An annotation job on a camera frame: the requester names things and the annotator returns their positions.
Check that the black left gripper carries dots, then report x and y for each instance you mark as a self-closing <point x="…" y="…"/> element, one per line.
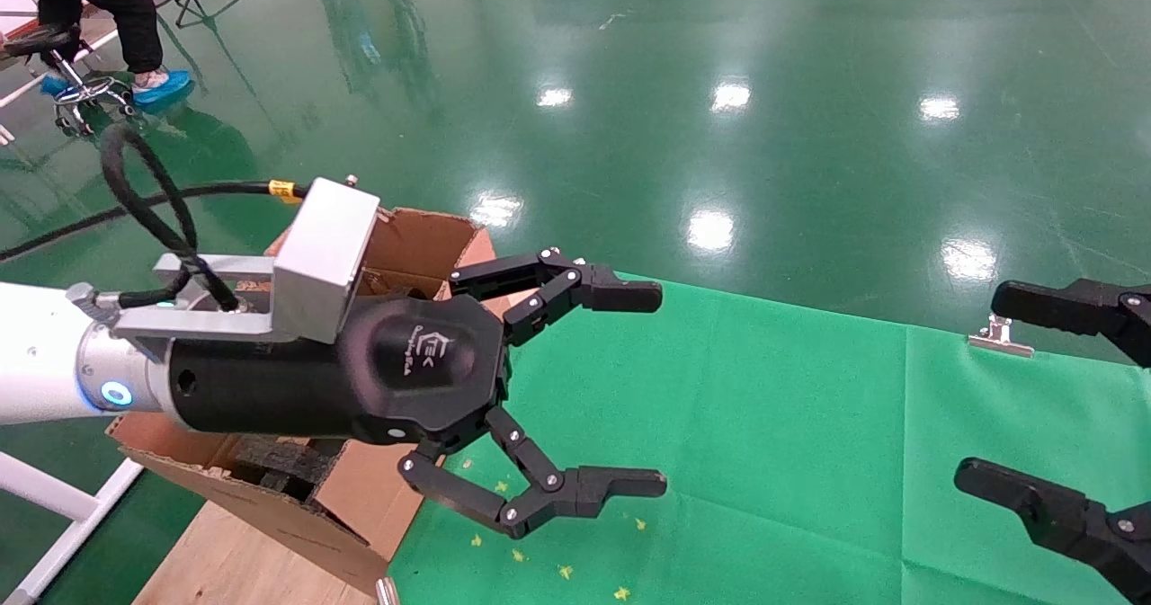
<point x="414" y="376"/>

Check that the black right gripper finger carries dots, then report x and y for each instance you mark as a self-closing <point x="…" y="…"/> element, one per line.
<point x="1079" y="304"/>
<point x="1079" y="524"/>

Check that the large open brown carton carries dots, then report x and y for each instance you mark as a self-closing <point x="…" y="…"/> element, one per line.
<point x="270" y="520"/>

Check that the green cloth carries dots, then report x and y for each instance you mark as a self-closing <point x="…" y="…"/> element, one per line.
<point x="764" y="443"/>

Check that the black foam block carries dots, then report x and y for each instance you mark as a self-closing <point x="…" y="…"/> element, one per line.
<point x="288" y="461"/>

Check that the blue shoe cover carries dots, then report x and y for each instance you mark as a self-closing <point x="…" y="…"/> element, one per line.
<point x="54" y="85"/>
<point x="164" y="86"/>

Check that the chrome stool with black seat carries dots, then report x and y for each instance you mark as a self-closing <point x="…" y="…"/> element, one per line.
<point x="90" y="91"/>

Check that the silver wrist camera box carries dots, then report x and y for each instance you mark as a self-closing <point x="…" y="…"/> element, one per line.
<point x="319" y="254"/>

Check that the white metal frame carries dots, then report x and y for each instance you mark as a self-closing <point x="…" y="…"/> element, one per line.
<point x="45" y="488"/>

